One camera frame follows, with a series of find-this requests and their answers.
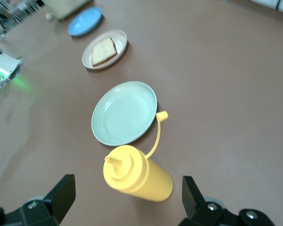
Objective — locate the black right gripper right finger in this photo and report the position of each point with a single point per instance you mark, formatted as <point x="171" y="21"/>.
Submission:
<point x="195" y="207"/>

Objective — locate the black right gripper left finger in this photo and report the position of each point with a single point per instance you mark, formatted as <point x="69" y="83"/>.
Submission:
<point x="59" y="202"/>

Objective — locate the yellow squeeze bottle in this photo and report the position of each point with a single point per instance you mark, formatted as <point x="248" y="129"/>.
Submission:
<point x="143" y="179"/>

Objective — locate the bread slice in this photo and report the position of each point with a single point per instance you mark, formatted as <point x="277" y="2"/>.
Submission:
<point x="103" y="51"/>

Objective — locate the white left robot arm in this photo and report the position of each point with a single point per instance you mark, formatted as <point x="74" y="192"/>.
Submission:
<point x="2" y="63"/>

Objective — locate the light green plate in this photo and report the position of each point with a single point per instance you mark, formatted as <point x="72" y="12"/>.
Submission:
<point x="122" y="113"/>

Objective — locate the beige plate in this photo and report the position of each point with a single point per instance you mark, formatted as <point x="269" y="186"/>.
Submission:
<point x="121" y="38"/>

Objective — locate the blue plate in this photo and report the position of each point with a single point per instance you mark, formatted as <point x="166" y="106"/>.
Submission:
<point x="85" y="22"/>

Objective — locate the beige chrome toaster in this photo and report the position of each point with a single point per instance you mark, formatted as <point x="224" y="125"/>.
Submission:
<point x="63" y="9"/>

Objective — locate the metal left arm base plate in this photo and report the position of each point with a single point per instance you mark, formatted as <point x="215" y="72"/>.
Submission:
<point x="17" y="68"/>

